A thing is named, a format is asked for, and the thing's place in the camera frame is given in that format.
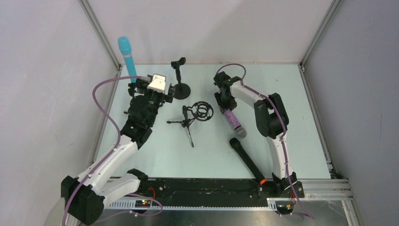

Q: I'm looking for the black tripod mic stand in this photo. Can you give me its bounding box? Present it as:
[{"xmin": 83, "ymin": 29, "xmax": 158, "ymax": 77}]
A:
[{"xmin": 124, "ymin": 79, "xmax": 148, "ymax": 115}]

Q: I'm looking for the black shock-mount tripod stand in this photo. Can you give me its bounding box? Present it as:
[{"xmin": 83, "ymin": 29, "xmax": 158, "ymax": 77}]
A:
[{"xmin": 167, "ymin": 101, "xmax": 214, "ymax": 147}]

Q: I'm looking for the purple glitter microphone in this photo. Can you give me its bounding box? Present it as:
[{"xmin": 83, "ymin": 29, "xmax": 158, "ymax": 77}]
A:
[{"xmin": 223, "ymin": 109, "xmax": 247, "ymax": 138}]

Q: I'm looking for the blue toy microphone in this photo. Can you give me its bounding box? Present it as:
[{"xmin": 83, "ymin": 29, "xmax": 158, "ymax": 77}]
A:
[{"xmin": 118, "ymin": 36, "xmax": 137, "ymax": 76}]

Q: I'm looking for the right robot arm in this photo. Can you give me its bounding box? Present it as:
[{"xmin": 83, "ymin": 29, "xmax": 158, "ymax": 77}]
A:
[{"xmin": 214, "ymin": 72, "xmax": 297, "ymax": 193}]

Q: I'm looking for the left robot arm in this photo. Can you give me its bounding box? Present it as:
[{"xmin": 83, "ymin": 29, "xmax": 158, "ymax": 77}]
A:
[{"xmin": 61, "ymin": 74, "xmax": 175, "ymax": 226}]

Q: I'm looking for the black round-base mic stand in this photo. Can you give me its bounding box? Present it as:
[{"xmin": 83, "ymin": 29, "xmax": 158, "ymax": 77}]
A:
[{"xmin": 171, "ymin": 57, "xmax": 191, "ymax": 100}]

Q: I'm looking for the black microphone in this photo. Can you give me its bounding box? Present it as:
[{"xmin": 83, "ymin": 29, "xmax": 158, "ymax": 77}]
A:
[{"xmin": 229, "ymin": 138, "xmax": 267, "ymax": 185}]

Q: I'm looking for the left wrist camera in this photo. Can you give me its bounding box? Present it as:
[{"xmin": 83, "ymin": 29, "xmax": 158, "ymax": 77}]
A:
[{"xmin": 147, "ymin": 74, "xmax": 166, "ymax": 94}]

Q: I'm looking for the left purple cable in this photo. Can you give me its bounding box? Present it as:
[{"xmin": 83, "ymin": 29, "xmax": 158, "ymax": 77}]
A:
[{"xmin": 61, "ymin": 75, "xmax": 164, "ymax": 226}]

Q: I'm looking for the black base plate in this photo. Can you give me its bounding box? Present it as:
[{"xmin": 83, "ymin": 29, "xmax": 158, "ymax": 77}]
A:
[{"xmin": 119, "ymin": 178, "xmax": 304, "ymax": 208}]

